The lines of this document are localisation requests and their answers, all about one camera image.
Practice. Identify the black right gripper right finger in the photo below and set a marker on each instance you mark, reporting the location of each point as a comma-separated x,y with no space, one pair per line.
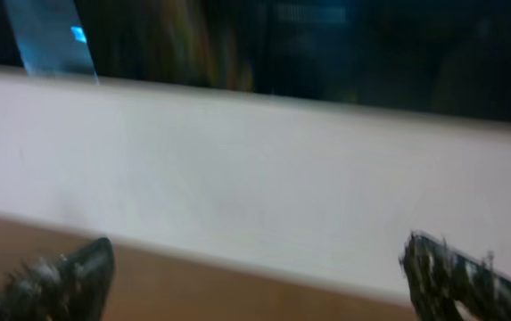
441,278

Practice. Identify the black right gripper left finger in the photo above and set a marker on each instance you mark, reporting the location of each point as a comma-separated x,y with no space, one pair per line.
73,287

